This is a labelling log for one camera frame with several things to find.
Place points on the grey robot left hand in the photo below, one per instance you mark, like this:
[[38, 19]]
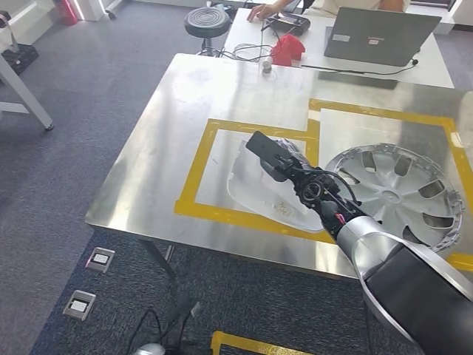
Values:
[[185, 347]]

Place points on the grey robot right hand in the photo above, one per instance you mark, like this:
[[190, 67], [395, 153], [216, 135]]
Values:
[[277, 175]]

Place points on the white plastic cover part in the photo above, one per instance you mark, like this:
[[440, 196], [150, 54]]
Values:
[[251, 191]]

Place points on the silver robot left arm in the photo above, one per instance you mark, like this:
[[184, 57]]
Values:
[[149, 350]]

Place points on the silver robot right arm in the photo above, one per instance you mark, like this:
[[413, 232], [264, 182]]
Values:
[[399, 274]]

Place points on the steel workbench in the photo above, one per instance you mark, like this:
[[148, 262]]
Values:
[[166, 147]]

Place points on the yellow floor tape square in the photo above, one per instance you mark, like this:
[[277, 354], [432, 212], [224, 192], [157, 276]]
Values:
[[228, 340]]

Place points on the yellow tape rectangle outline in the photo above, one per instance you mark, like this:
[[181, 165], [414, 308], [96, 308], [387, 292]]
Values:
[[199, 166]]

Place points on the small metal cylinder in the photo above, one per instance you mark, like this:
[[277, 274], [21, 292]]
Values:
[[266, 66]]

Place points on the red cloth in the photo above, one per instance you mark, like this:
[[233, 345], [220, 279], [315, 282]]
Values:
[[288, 49]]

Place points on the metal floor socket plate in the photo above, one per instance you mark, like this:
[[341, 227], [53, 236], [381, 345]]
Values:
[[79, 305], [100, 259]]

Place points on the white desk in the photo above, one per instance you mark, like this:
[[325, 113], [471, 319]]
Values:
[[244, 34]]

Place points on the black handheld controller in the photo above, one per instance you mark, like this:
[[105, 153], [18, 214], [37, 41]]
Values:
[[288, 23]]

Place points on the silver wheel hubcap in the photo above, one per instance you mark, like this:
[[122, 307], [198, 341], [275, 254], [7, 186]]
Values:
[[399, 191]]

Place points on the person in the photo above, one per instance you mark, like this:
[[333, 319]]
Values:
[[265, 9]]

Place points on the black round stool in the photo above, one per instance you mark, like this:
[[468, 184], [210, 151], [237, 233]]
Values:
[[207, 20]]

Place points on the dark grey laptop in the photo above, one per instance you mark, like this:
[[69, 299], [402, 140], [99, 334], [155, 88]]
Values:
[[380, 39]]

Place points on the black floor box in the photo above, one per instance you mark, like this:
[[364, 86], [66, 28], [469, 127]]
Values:
[[22, 56]]

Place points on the white table frame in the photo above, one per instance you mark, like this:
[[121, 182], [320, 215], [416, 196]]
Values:
[[26, 93]]

